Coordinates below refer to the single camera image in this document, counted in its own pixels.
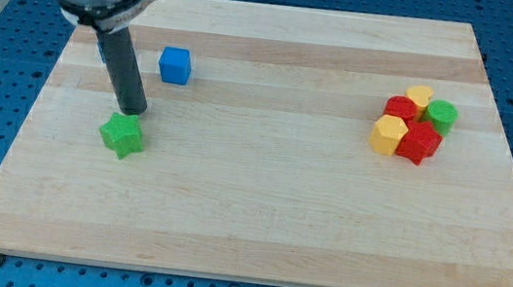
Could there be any blue cube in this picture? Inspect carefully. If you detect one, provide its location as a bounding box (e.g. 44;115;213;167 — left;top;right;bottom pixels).
159;47;192;86

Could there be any wooden board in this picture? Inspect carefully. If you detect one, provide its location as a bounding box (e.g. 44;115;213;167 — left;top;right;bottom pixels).
0;0;513;287

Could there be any yellow hexagon block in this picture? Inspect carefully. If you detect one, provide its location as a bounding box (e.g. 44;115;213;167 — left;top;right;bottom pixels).
369;114;408;156

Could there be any green star block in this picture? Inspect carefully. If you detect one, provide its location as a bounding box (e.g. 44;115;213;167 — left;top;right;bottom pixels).
98;112;144;160

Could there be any red cylinder block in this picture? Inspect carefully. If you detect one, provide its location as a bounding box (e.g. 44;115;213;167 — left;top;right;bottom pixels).
383;95;418;122

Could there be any red star block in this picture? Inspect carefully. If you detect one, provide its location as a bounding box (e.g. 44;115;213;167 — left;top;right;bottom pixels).
395;121;443;165

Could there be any yellow heart block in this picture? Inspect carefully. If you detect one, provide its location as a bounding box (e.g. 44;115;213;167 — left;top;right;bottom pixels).
405;85;434;121

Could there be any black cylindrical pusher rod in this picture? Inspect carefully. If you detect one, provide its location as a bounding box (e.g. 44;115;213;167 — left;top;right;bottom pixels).
96;28;148;116

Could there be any green cylinder block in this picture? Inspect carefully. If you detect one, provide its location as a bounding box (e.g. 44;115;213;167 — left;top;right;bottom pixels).
421;100;458;137

